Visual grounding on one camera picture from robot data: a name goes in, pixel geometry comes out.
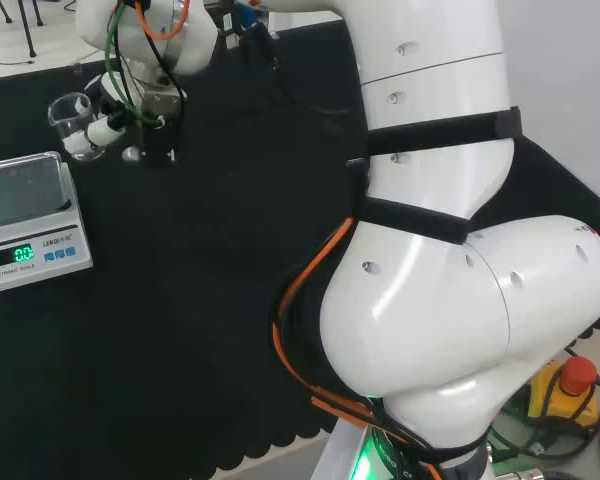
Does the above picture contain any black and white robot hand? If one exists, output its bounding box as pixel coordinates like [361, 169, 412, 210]
[63, 69, 187, 169]

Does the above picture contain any clear glass beaker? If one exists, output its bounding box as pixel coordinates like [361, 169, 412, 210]
[47, 92, 112, 162]

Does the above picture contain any electronic balance with steel pan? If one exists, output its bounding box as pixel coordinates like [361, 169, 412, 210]
[0, 151, 95, 298]

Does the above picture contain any black tripod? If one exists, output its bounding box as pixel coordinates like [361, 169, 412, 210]
[0, 0, 45, 59]

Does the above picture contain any black bench cloth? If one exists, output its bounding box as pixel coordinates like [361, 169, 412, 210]
[0, 18, 600, 480]

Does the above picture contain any yellow stop button box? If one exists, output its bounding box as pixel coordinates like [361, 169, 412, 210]
[527, 355, 600, 430]

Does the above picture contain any green cable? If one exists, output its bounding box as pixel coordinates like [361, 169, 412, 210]
[103, 0, 165, 126]

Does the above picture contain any black cable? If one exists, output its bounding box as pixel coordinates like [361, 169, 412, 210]
[114, 0, 189, 166]

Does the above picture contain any orange cable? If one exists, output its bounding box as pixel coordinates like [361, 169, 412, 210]
[271, 217, 444, 480]

